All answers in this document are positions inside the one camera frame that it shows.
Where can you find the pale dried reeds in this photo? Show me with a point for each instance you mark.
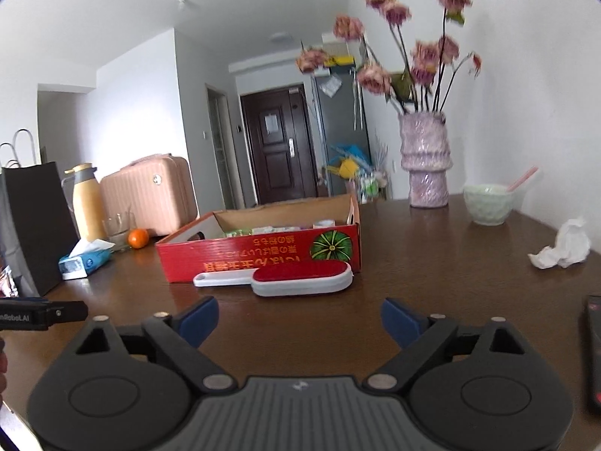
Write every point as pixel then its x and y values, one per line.
pixel 381 150

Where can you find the blue and yellow bags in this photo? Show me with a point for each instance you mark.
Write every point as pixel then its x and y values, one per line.
pixel 350 164

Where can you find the red and white lint brush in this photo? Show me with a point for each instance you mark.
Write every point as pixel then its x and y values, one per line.
pixel 300 279

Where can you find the black paper bag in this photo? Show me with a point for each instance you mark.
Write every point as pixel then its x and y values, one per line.
pixel 33 225

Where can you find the paper notice on door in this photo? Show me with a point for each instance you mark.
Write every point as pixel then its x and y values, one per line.
pixel 273 123

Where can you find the orange fruit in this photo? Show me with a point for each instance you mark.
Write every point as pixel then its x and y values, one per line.
pixel 138 238

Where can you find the dark brown door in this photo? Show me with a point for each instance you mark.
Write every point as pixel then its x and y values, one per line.
pixel 279 169

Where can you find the yellow thermos bottle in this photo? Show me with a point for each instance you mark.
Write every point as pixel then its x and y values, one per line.
pixel 89 206

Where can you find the clear drinking glass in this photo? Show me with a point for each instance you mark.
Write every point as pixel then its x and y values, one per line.
pixel 117 230

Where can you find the green and white small carton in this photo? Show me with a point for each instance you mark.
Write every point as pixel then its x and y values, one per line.
pixel 239 232

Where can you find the pink spoon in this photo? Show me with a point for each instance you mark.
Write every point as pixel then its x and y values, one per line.
pixel 523 178

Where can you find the yellow box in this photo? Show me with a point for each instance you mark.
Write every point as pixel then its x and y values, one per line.
pixel 340 60

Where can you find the paper sheet on refrigerator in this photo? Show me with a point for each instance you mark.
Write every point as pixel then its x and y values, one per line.
pixel 331 86

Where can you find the silver snack packet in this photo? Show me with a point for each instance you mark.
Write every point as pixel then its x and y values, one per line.
pixel 7 282

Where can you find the purple ceramic vase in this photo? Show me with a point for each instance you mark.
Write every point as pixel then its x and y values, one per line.
pixel 426 164

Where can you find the red cardboard box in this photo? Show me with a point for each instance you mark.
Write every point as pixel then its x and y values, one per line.
pixel 263 256

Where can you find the hanging clear umbrellas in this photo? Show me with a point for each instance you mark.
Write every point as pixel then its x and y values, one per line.
pixel 358 98

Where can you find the smartphone with red case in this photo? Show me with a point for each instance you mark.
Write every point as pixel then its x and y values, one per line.
pixel 594 352

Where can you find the pink hard-shell suitcase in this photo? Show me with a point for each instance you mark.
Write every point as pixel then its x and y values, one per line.
pixel 150 192

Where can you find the dried pink roses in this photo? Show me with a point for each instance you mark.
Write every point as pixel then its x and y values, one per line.
pixel 422 63

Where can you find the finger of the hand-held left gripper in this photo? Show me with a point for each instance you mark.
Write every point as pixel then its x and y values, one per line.
pixel 68 311

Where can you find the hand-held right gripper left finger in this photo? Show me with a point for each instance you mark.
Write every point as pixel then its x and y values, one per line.
pixel 199 322

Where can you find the blue tissue pack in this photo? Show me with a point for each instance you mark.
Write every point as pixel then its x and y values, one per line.
pixel 84 260

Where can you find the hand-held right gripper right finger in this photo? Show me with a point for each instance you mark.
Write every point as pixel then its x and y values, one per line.
pixel 399 322

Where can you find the crumpled white tissue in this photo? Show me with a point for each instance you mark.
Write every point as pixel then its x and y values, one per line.
pixel 563 246

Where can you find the pale green bowl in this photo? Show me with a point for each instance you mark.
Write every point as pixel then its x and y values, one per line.
pixel 488 204

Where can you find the grey refrigerator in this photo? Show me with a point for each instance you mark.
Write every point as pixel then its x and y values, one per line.
pixel 340 141

